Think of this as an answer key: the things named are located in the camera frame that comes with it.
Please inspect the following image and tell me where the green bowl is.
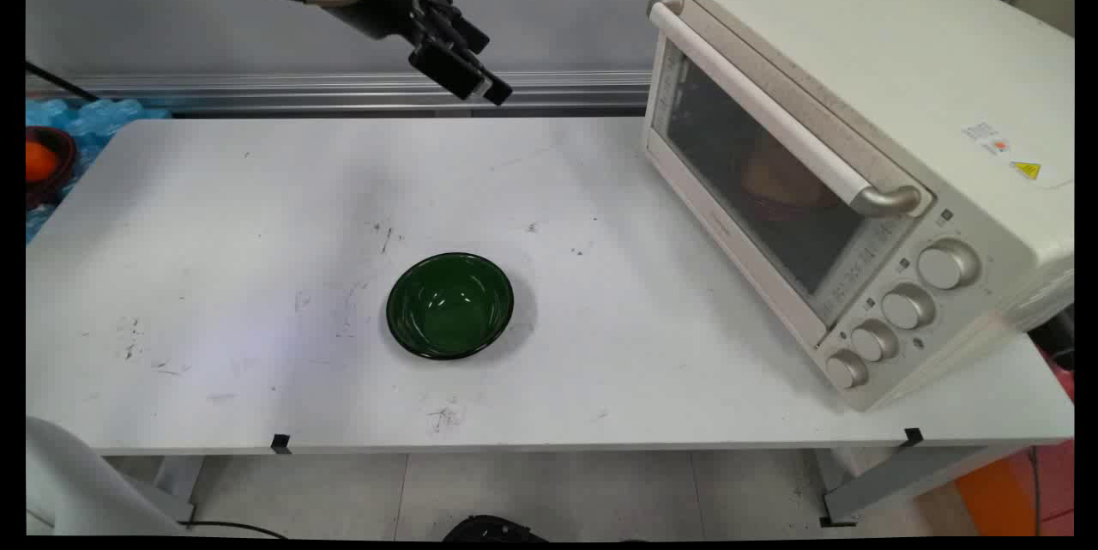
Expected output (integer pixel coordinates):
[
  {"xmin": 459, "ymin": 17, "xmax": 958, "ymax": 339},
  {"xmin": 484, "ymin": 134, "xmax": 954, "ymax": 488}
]
[{"xmin": 385, "ymin": 252, "xmax": 516, "ymax": 361}]

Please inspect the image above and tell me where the orange-yellow round food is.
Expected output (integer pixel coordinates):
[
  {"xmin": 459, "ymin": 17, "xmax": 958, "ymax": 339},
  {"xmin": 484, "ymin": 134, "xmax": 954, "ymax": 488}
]
[{"xmin": 743, "ymin": 136, "xmax": 837, "ymax": 201}]

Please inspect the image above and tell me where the blue bubble wrap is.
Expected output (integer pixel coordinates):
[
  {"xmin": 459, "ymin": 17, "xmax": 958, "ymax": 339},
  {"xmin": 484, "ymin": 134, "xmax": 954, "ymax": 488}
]
[{"xmin": 26, "ymin": 98, "xmax": 172, "ymax": 244}]

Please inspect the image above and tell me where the cream toaster oven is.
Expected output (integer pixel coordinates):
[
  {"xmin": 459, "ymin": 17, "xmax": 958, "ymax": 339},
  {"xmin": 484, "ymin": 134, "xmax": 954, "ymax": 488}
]
[{"xmin": 642, "ymin": 0, "xmax": 1075, "ymax": 412}]

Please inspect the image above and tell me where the dark red bowl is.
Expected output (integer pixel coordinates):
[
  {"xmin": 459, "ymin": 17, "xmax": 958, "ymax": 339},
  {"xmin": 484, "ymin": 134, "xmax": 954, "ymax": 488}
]
[{"xmin": 26, "ymin": 126, "xmax": 79, "ymax": 210}]

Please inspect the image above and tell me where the orange fruit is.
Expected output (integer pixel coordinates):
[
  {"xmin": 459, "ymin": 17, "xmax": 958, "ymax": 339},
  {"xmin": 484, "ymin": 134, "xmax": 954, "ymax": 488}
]
[{"xmin": 26, "ymin": 141, "xmax": 59, "ymax": 184}]

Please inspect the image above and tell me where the black object on floor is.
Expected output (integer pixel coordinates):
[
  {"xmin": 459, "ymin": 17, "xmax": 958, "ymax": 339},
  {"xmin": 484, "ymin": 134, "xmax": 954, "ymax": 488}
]
[{"xmin": 441, "ymin": 515, "xmax": 550, "ymax": 542}]

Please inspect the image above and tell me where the silver oven knob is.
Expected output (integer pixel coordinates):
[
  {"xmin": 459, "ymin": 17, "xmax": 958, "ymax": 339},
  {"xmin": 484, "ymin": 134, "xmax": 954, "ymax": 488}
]
[
  {"xmin": 881, "ymin": 283, "xmax": 937, "ymax": 331},
  {"xmin": 825, "ymin": 350, "xmax": 870, "ymax": 390},
  {"xmin": 917, "ymin": 241, "xmax": 981, "ymax": 291},
  {"xmin": 850, "ymin": 320, "xmax": 900, "ymax": 364}
]

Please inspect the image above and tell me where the grey metal table leg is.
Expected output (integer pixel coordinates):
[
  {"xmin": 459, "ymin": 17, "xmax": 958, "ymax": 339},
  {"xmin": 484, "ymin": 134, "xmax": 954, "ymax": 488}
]
[
  {"xmin": 153, "ymin": 455, "xmax": 208, "ymax": 527},
  {"xmin": 818, "ymin": 445, "xmax": 1020, "ymax": 528}
]

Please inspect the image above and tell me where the white rounded plastic cover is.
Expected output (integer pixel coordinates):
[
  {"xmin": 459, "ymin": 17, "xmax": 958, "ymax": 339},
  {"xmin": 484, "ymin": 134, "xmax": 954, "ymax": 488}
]
[{"xmin": 26, "ymin": 415, "xmax": 187, "ymax": 537}]

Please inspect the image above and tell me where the orange box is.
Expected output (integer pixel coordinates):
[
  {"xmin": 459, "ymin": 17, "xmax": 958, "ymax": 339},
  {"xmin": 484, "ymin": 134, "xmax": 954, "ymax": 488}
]
[{"xmin": 954, "ymin": 440, "xmax": 1075, "ymax": 538}]

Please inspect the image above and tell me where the aluminium profile rail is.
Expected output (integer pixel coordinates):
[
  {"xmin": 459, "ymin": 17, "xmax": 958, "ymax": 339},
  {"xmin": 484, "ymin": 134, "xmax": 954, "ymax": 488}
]
[{"xmin": 26, "ymin": 70, "xmax": 653, "ymax": 118}]

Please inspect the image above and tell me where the thin black cable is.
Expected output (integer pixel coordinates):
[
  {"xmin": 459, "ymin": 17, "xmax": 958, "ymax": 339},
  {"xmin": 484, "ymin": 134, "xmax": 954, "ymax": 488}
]
[{"xmin": 26, "ymin": 61, "xmax": 100, "ymax": 103}]

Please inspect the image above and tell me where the black floor cable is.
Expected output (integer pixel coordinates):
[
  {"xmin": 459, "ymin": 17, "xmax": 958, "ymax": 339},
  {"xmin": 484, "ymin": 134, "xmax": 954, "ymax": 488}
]
[{"xmin": 184, "ymin": 519, "xmax": 289, "ymax": 540}]

